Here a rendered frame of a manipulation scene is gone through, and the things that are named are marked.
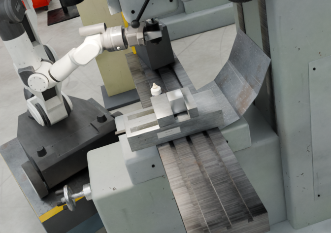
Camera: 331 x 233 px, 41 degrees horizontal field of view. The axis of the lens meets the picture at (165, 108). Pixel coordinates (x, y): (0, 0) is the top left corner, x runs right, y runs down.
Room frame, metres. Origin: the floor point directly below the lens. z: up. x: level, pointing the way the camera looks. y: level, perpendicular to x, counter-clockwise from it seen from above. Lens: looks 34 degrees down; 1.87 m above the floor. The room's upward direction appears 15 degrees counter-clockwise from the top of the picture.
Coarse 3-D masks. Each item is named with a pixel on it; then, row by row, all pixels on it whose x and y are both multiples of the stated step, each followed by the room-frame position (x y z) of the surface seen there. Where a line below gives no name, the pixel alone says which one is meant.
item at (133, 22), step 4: (148, 0) 1.34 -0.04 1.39; (144, 4) 1.34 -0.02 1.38; (144, 8) 1.34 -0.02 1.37; (140, 12) 1.34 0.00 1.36; (140, 16) 1.34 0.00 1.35; (132, 20) 1.35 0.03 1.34; (136, 20) 1.34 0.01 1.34; (132, 24) 1.33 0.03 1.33; (136, 24) 1.33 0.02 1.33; (136, 28) 1.33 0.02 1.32
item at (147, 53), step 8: (128, 24) 1.99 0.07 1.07; (168, 40) 1.81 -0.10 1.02; (136, 48) 1.96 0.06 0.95; (144, 48) 1.81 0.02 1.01; (152, 48) 1.79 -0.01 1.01; (160, 48) 1.80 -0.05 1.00; (168, 48) 1.81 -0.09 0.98; (144, 56) 1.85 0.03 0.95; (152, 56) 1.79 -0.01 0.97; (160, 56) 1.80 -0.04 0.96; (168, 56) 1.81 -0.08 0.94; (152, 64) 1.79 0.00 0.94; (160, 64) 1.80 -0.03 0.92
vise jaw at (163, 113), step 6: (156, 96) 1.39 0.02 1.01; (162, 96) 1.38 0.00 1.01; (156, 102) 1.34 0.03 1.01; (162, 102) 1.33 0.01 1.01; (168, 102) 1.32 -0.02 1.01; (156, 108) 1.31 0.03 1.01; (162, 108) 1.30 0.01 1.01; (168, 108) 1.29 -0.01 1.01; (156, 114) 1.27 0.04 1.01; (162, 114) 1.26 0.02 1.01; (168, 114) 1.25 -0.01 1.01; (162, 120) 1.24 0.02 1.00; (168, 120) 1.24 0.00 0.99; (174, 120) 1.25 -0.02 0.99; (162, 126) 1.24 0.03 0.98
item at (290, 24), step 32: (256, 0) 1.44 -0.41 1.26; (288, 0) 1.28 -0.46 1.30; (320, 0) 1.29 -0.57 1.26; (256, 32) 1.47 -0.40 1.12; (288, 32) 1.28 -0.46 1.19; (320, 32) 1.28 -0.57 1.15; (288, 64) 1.28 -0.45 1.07; (320, 64) 1.28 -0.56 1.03; (288, 96) 1.27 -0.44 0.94; (320, 96) 1.28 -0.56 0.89; (288, 128) 1.28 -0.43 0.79; (320, 128) 1.28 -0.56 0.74; (288, 160) 1.28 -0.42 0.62; (320, 160) 1.28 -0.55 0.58; (288, 192) 1.30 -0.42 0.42; (320, 192) 1.28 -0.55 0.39
